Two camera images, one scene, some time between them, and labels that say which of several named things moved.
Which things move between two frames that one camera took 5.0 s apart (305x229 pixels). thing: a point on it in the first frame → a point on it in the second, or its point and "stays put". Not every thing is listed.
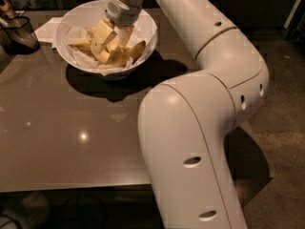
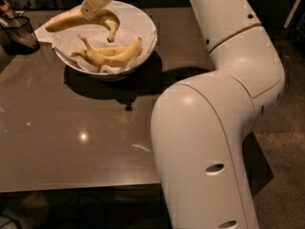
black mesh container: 17,36 stays put
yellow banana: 135,51 → 115,51
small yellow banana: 82,44 → 84,53
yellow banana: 117,54 → 105,17
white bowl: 100,49 stays put
